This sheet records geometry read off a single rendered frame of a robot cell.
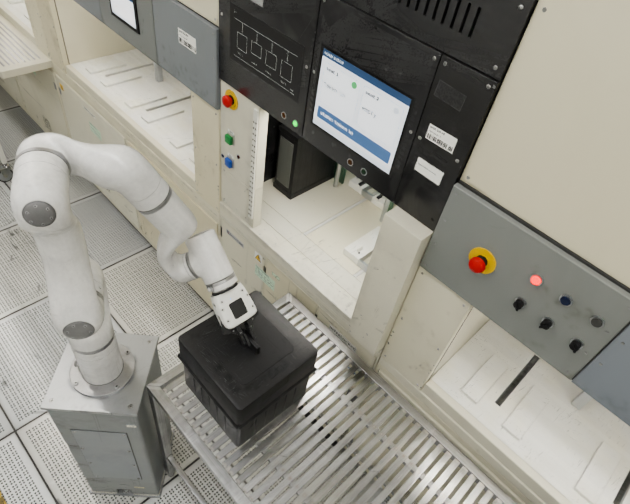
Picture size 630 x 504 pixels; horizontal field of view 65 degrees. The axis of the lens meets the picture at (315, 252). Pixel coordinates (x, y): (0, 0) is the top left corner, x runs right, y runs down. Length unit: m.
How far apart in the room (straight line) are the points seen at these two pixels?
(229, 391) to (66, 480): 1.21
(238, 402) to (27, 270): 1.99
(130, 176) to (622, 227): 0.95
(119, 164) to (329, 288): 0.93
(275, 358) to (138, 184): 0.61
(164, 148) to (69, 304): 1.19
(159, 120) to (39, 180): 1.51
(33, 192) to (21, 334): 1.83
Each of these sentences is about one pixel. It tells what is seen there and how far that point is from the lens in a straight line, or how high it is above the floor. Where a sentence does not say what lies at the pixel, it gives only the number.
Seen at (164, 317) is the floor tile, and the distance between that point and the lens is 2.74.
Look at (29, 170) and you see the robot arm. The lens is 1.10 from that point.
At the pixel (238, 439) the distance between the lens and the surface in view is 1.51.
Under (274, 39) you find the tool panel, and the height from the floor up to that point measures 1.63.
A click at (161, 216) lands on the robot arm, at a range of 1.16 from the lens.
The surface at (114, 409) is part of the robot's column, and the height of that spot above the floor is 0.76.
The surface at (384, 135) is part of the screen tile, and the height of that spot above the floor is 1.56.
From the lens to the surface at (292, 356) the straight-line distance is 1.41.
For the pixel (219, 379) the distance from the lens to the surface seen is 1.37.
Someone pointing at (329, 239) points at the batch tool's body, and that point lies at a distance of 1.92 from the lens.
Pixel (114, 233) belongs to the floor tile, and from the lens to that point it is 3.19.
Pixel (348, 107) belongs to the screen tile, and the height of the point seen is 1.57.
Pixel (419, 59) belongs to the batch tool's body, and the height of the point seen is 1.77.
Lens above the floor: 2.21
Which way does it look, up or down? 46 degrees down
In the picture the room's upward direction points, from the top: 11 degrees clockwise
